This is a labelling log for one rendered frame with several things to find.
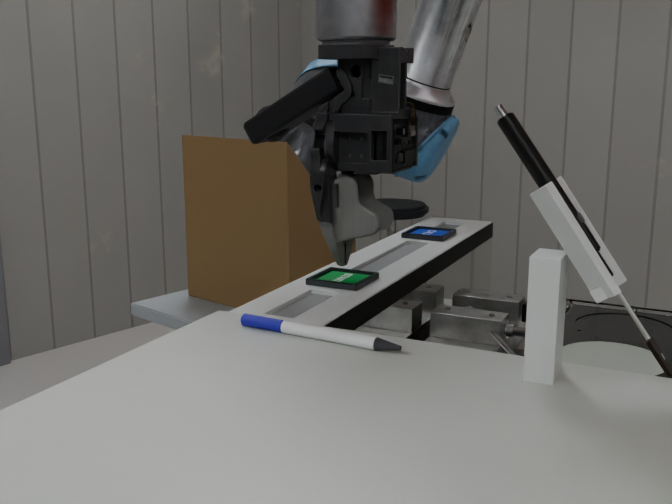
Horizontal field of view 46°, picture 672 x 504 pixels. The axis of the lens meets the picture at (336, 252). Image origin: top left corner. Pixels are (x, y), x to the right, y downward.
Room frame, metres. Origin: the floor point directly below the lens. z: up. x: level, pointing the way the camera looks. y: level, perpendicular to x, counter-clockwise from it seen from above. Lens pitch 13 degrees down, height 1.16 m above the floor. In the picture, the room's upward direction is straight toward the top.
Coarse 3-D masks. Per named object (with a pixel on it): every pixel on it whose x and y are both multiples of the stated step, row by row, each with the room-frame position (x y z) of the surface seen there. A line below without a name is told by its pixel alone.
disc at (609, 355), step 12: (564, 348) 0.74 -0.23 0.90; (576, 348) 0.74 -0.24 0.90; (588, 348) 0.74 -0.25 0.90; (600, 348) 0.74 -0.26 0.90; (612, 348) 0.74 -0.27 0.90; (624, 348) 0.74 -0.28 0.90; (636, 348) 0.74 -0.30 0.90; (564, 360) 0.71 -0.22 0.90; (576, 360) 0.71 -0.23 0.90; (588, 360) 0.71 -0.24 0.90; (600, 360) 0.71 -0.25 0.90; (612, 360) 0.71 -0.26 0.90; (624, 360) 0.71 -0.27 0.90; (636, 360) 0.71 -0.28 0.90; (648, 360) 0.71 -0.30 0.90; (636, 372) 0.68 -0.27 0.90; (648, 372) 0.68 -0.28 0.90; (660, 372) 0.68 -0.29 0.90
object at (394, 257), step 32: (416, 224) 1.09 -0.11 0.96; (448, 224) 1.11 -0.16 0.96; (480, 224) 1.09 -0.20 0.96; (352, 256) 0.88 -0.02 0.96; (384, 256) 0.90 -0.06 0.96; (416, 256) 0.88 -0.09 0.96; (288, 288) 0.74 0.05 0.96; (320, 288) 0.74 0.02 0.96; (384, 288) 0.75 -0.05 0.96; (288, 320) 0.64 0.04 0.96; (320, 320) 0.64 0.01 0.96
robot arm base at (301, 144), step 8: (312, 120) 1.20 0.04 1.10; (296, 128) 1.18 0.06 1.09; (304, 128) 1.19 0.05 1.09; (288, 136) 1.17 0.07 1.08; (296, 136) 1.18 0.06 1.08; (304, 136) 1.17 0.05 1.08; (288, 144) 1.17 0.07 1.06; (296, 144) 1.16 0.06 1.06; (304, 144) 1.16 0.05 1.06; (296, 152) 1.15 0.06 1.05; (304, 152) 1.15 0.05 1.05; (304, 160) 1.14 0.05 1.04
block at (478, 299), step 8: (464, 288) 0.94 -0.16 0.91; (456, 296) 0.91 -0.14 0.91; (464, 296) 0.90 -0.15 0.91; (472, 296) 0.90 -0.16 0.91; (480, 296) 0.90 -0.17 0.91; (488, 296) 0.90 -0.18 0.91; (496, 296) 0.90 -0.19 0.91; (504, 296) 0.90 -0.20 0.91; (512, 296) 0.90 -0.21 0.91; (520, 296) 0.90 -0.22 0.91; (456, 304) 0.91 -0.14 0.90; (464, 304) 0.90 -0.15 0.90; (472, 304) 0.90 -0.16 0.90; (480, 304) 0.90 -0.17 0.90; (488, 304) 0.89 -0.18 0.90; (496, 304) 0.89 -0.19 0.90; (504, 304) 0.88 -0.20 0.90; (512, 304) 0.88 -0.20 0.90; (520, 304) 0.88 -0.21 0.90; (504, 312) 0.88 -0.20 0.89; (512, 312) 0.88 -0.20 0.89; (520, 312) 0.88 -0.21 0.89; (512, 320) 0.88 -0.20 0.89; (520, 320) 0.89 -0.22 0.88
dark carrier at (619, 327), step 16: (576, 320) 0.84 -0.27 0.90; (592, 320) 0.84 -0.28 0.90; (608, 320) 0.84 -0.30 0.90; (624, 320) 0.84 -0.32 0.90; (640, 320) 0.84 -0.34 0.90; (656, 320) 0.84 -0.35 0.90; (576, 336) 0.78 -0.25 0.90; (592, 336) 0.78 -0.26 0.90; (608, 336) 0.78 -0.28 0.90; (624, 336) 0.78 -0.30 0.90; (640, 336) 0.78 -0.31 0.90; (656, 336) 0.78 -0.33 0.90
